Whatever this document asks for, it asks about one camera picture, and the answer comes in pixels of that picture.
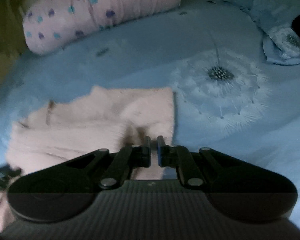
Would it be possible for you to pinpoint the pink knit cardigan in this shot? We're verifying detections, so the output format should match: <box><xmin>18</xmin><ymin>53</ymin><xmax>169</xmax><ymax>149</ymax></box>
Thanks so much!
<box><xmin>0</xmin><ymin>85</ymin><xmax>176</xmax><ymax>233</ymax></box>

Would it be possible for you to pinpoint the blue dandelion bed sheet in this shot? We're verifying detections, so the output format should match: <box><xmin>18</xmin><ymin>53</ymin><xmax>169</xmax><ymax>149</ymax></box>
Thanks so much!
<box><xmin>0</xmin><ymin>0</ymin><xmax>300</xmax><ymax>228</ymax></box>

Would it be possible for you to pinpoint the pink heart-patterned rolled quilt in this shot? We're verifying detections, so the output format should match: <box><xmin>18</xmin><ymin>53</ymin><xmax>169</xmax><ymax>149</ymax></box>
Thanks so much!
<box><xmin>23</xmin><ymin>0</ymin><xmax>181</xmax><ymax>55</ymax></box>

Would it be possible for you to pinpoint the blue dandelion pillow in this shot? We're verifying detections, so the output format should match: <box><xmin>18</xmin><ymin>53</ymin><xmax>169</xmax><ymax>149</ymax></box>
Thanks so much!
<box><xmin>223</xmin><ymin>0</ymin><xmax>300</xmax><ymax>65</ymax></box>

